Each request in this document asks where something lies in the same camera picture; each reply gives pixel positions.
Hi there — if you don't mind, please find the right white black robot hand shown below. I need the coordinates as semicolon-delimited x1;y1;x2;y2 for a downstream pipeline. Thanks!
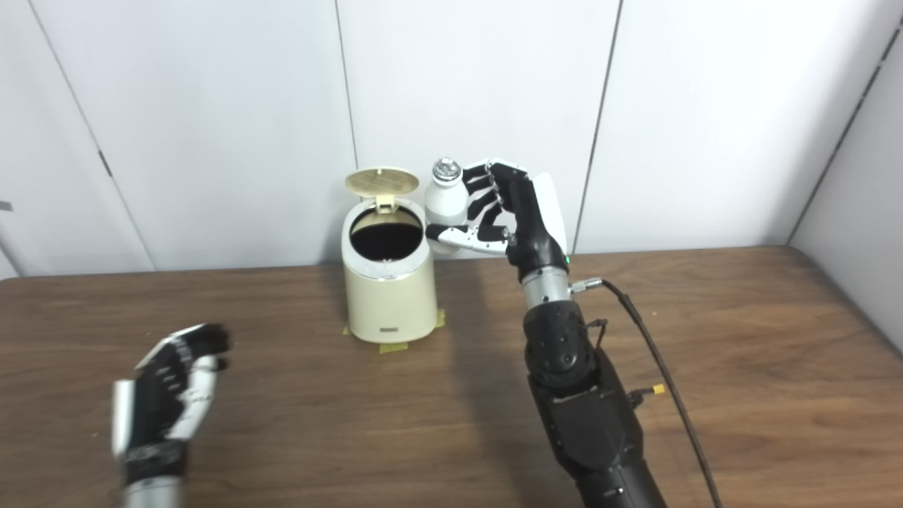
425;159;569;283

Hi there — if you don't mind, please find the cream-colored bin body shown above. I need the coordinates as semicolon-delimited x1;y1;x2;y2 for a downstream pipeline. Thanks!
341;198;438;344

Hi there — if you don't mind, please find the short wire with yellow plug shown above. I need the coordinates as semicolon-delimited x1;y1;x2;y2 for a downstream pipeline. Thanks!
630;384;667;409

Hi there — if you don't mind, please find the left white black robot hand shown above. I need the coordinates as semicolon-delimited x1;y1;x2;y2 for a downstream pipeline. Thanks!
111;324;232;484

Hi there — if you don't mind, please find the small white plastic bottle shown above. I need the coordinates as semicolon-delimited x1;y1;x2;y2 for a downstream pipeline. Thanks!
424;158;470;255

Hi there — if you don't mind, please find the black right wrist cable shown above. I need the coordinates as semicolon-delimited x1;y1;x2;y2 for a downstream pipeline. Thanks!
570;278;724;508

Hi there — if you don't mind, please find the round cream bin lid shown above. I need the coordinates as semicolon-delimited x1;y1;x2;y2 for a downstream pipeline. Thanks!
345;167;420;214

